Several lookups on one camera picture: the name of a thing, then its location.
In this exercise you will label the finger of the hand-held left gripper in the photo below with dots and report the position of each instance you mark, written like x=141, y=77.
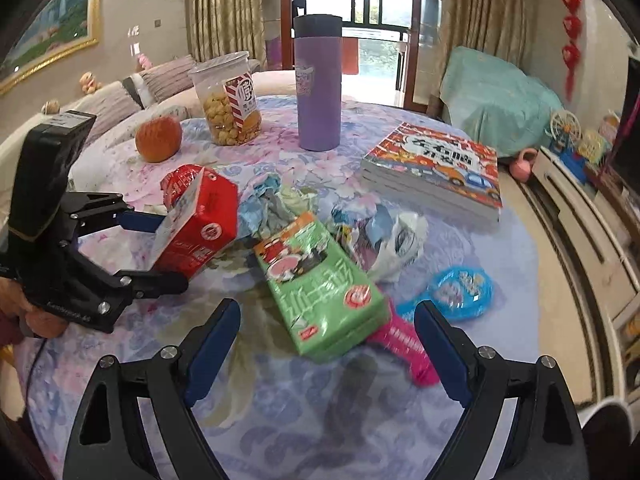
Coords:
x=160, y=284
x=142, y=222

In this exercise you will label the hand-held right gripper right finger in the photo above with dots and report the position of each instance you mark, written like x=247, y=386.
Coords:
x=442, y=355

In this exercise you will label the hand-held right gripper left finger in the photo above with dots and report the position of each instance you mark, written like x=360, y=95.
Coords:
x=212, y=350

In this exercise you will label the pink packet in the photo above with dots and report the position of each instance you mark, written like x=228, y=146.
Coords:
x=410, y=350

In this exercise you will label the red white carton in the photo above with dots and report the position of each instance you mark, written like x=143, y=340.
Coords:
x=200, y=225

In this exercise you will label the white plastic bag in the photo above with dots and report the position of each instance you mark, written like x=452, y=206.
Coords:
x=400, y=245

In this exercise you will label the pale blue wrapper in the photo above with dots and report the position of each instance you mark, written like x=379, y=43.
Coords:
x=265, y=205

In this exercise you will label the green snack packet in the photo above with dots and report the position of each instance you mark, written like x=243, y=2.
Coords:
x=320, y=285

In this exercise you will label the white round bin black liner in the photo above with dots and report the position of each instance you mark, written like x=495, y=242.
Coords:
x=615, y=435

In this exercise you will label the person's left forearm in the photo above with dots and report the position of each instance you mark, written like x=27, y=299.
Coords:
x=10, y=345

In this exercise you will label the person's left hand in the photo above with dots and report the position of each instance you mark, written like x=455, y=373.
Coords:
x=42, y=324

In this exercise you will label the blue round blister packet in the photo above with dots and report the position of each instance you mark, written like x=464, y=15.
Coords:
x=462, y=285

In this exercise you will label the red apple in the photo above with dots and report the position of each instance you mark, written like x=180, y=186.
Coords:
x=159, y=138

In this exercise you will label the pink striped cushion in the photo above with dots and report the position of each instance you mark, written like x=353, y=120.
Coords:
x=112, y=110
x=165, y=77

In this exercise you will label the teddy bear toy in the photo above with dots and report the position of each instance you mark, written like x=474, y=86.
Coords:
x=90, y=82

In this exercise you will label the beige sofa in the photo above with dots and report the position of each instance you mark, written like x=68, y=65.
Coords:
x=125, y=100

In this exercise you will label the clear jar of snack balls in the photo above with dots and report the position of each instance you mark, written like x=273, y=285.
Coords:
x=227, y=105

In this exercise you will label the gold framed landscape painting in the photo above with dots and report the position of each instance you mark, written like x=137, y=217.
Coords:
x=55, y=25

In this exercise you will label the pink plush toy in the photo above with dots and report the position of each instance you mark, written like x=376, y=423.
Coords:
x=145, y=60

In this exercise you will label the stack of picture books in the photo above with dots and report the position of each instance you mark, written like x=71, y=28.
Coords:
x=435, y=170

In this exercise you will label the white television cabinet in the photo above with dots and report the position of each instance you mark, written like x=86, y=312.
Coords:
x=575, y=220

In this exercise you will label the pink kettlebell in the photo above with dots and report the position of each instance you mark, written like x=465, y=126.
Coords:
x=525, y=162

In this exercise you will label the purple thermos bottle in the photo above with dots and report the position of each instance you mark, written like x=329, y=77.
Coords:
x=317, y=85

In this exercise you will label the golden curtain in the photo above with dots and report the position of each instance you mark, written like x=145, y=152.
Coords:
x=480, y=5
x=225, y=5

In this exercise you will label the blue toy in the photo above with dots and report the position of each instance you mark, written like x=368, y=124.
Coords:
x=570, y=157

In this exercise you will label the teal furniture cover cloth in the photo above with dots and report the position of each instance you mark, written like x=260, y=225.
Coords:
x=495, y=105

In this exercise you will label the ferris wheel toy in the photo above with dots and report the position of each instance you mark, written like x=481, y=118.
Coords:
x=565, y=127

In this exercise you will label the pastel toy house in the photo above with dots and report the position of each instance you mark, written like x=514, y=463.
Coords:
x=602, y=135

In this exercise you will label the black television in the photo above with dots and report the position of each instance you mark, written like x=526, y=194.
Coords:
x=627, y=135

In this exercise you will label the wooden balcony door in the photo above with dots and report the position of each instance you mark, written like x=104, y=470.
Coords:
x=360, y=10

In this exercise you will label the red hanging heart decoration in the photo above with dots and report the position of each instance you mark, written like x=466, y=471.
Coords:
x=570, y=25

